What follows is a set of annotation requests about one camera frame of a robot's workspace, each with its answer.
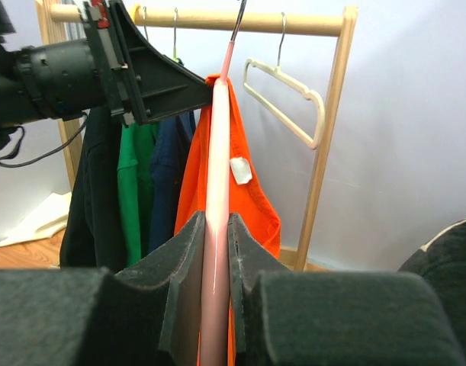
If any orange t shirt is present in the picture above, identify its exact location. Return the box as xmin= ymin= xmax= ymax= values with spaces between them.
xmin=173 ymin=73 xmax=282 ymax=366

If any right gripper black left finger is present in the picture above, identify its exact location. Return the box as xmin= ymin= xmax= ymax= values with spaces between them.
xmin=0 ymin=212 xmax=205 ymax=365

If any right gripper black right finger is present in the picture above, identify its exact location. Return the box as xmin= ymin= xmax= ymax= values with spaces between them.
xmin=227 ymin=213 xmax=466 ymax=365

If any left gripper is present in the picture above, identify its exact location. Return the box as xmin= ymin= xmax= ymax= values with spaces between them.
xmin=82 ymin=1 xmax=213 ymax=125

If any cream white cloth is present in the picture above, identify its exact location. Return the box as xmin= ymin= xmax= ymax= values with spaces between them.
xmin=0 ymin=192 xmax=72 ymax=248

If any pink plastic hanger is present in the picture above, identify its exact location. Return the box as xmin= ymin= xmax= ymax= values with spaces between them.
xmin=199 ymin=1 xmax=247 ymax=365

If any green t shirt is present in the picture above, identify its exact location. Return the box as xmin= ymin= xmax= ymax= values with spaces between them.
xmin=117 ymin=124 xmax=159 ymax=266

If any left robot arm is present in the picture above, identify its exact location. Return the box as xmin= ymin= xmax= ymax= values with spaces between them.
xmin=0 ymin=1 xmax=212 ymax=149

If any wooden clothes rack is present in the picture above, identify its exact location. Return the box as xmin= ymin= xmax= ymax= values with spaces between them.
xmin=35 ymin=1 xmax=358 ymax=271

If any lime green hanger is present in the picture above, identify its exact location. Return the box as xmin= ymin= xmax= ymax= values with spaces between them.
xmin=172 ymin=8 xmax=184 ymax=66

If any black printed t shirt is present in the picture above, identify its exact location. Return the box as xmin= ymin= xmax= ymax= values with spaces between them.
xmin=59 ymin=107 xmax=127 ymax=272

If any navy blue t shirt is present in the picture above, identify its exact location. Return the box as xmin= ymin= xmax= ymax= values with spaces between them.
xmin=149 ymin=111 xmax=196 ymax=252

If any yellow hanger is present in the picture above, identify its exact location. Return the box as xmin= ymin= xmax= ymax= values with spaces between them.
xmin=130 ymin=4 xmax=149 ymax=41

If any white plastic hanger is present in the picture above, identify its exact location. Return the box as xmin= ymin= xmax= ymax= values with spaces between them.
xmin=242 ymin=11 xmax=327 ymax=150

